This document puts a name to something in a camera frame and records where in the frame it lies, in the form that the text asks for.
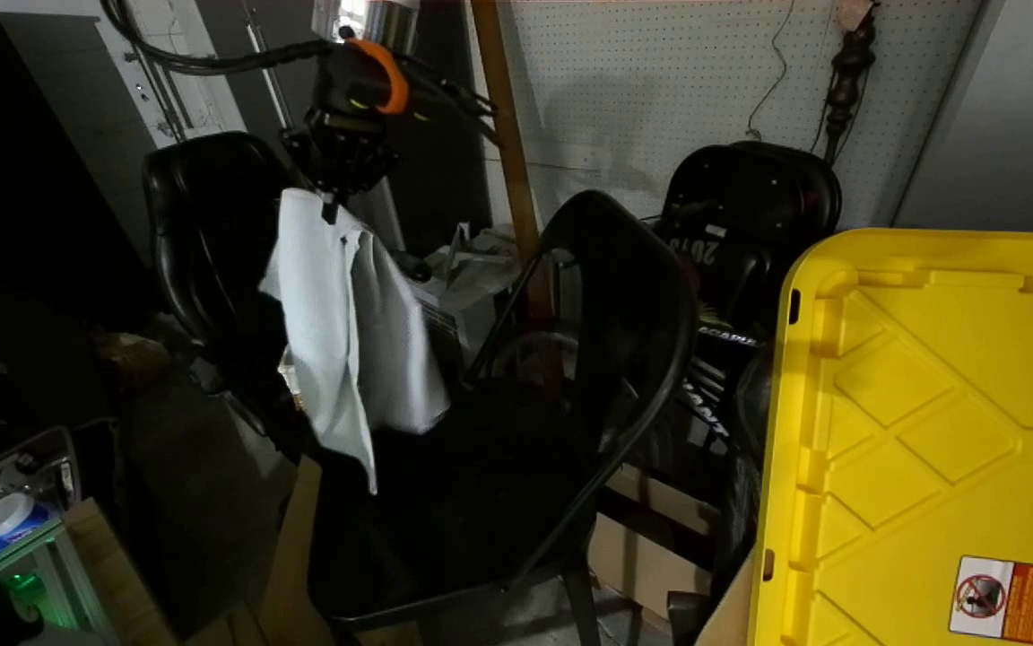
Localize brown cardboard flap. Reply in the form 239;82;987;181
62;497;177;646

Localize white towel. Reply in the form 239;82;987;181
258;183;454;497

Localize brown cardboard sheet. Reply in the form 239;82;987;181
256;453;331;646

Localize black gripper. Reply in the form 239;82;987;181
289;109;397;225

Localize black folding chair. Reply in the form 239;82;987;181
304;186;704;646

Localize grey metal cabinet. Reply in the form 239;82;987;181
190;0;409;256

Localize stacked black folding chairs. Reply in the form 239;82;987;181
652;139;845;362

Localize brown cardboard box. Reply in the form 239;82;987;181
586;465;725;620

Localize brown wooden plank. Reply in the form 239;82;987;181
469;0;547;248

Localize thin hanging wire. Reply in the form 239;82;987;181
743;0;805;144

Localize yellow plastic tote lid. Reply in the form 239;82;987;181
743;225;1033;646

